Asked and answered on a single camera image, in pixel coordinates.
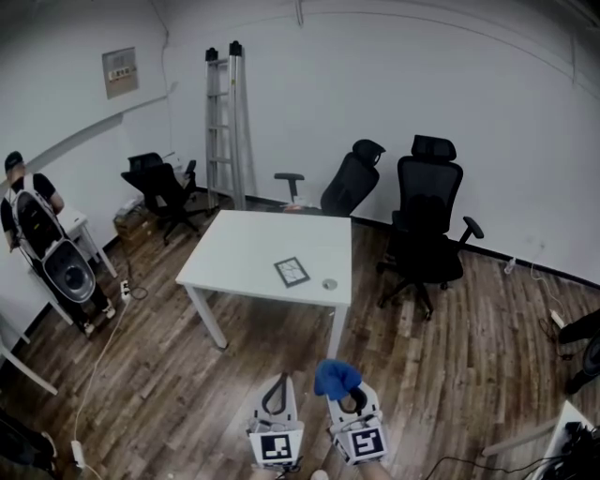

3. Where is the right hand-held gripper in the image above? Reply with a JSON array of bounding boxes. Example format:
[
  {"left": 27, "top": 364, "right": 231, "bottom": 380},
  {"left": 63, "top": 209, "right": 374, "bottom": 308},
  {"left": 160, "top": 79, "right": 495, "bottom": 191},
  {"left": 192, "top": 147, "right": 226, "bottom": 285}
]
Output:
[{"left": 326, "top": 381, "right": 391, "bottom": 467}]

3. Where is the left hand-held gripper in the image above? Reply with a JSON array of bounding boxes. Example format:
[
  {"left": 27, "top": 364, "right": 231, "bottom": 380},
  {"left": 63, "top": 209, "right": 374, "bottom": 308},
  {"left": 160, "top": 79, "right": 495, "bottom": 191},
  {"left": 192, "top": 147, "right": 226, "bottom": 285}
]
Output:
[{"left": 247, "top": 373, "right": 306, "bottom": 474}]

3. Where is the blue wiping cloth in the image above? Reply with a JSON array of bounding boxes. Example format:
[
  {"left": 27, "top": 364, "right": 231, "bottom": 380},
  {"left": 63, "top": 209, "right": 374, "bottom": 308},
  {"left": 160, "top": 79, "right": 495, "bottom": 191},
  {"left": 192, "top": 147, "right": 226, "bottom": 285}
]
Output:
[{"left": 313, "top": 358, "right": 364, "bottom": 401}]

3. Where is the black framed square tile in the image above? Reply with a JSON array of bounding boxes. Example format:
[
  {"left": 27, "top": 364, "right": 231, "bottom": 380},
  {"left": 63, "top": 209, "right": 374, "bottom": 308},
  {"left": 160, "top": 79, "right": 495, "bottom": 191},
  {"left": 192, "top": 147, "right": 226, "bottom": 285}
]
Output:
[{"left": 273, "top": 255, "right": 312, "bottom": 289}]

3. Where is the person's right forearm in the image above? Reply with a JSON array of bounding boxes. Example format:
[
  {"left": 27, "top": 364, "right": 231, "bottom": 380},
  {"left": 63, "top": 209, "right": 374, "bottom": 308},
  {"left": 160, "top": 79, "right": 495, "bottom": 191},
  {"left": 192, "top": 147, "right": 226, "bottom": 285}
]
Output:
[{"left": 354, "top": 461, "right": 391, "bottom": 480}]

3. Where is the white square table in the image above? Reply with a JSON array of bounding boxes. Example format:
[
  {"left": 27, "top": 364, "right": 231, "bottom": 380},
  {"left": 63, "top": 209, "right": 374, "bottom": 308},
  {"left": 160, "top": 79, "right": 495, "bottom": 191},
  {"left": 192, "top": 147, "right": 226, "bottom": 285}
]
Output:
[{"left": 174, "top": 208, "right": 353, "bottom": 361}]

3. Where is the black office chair upright headrest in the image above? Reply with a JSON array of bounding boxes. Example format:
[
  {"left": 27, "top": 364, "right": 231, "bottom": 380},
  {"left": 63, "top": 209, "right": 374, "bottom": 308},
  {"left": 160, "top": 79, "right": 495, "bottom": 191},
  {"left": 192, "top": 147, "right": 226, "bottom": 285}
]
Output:
[{"left": 375, "top": 134, "right": 486, "bottom": 322}]

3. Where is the white side table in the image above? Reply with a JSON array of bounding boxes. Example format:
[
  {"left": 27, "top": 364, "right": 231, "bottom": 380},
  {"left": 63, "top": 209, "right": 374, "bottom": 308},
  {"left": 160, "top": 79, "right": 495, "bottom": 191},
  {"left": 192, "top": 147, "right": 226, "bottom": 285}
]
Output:
[{"left": 481, "top": 399, "right": 600, "bottom": 480}]

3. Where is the black office chair holding snacks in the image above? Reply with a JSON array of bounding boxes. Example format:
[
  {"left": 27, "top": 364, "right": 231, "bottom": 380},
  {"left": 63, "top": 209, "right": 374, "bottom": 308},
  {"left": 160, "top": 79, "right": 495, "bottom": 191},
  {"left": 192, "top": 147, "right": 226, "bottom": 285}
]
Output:
[{"left": 273, "top": 138, "right": 387, "bottom": 218}]

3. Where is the cardboard box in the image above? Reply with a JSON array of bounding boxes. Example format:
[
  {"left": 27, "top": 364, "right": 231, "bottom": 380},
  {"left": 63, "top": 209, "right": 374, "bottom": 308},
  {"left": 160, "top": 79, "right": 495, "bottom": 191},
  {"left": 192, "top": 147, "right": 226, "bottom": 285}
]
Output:
[{"left": 112, "top": 204, "right": 159, "bottom": 246}]

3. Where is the black office chair tilted back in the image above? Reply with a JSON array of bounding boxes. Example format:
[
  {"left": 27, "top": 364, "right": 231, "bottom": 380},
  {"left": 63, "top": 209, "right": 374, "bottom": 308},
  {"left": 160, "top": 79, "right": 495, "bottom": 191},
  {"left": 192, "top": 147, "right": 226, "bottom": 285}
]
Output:
[{"left": 120, "top": 151, "right": 211, "bottom": 247}]

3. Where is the white and grey backpack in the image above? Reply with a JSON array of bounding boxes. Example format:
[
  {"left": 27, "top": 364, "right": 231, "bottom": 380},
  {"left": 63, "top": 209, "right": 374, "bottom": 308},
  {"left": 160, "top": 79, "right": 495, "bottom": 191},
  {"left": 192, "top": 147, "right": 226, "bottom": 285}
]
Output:
[{"left": 7, "top": 174, "right": 98, "bottom": 305}]

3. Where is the white desk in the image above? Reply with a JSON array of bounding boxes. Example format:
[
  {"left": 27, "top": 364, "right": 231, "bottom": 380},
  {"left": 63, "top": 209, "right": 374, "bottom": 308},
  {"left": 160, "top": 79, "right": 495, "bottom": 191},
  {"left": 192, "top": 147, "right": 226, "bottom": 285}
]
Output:
[
  {"left": 0, "top": 255, "right": 76, "bottom": 398},
  {"left": 54, "top": 204, "right": 119, "bottom": 279}
]

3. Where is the aluminium folding ladder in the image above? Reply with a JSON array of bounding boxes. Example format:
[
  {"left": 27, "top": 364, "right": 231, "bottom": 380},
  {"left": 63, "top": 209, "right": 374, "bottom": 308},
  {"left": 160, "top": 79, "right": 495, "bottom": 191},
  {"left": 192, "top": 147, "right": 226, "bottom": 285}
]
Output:
[{"left": 203, "top": 40, "right": 259, "bottom": 212}]

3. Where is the long black floor cable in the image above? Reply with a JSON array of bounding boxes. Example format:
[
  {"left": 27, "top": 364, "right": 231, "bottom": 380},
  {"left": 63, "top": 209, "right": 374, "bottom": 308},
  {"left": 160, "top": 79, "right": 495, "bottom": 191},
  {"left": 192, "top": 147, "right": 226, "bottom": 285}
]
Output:
[{"left": 423, "top": 453, "right": 563, "bottom": 480}]

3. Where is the white power cable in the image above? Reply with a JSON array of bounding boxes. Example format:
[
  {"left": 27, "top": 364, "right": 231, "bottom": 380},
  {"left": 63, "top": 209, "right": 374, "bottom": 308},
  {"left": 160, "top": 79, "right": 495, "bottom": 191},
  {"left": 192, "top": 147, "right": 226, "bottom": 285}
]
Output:
[{"left": 72, "top": 297, "right": 130, "bottom": 444}]

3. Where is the black cable bundle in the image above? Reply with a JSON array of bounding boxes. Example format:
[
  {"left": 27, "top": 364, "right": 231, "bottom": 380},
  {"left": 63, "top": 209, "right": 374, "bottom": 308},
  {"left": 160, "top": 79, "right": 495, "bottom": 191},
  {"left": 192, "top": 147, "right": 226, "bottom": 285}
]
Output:
[{"left": 560, "top": 420, "right": 600, "bottom": 473}]

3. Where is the grey wall electrical panel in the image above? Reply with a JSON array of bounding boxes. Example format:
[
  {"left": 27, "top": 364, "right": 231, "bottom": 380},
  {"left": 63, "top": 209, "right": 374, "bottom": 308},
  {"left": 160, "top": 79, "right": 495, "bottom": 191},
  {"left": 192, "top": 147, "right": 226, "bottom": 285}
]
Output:
[{"left": 101, "top": 46, "right": 141, "bottom": 100}]

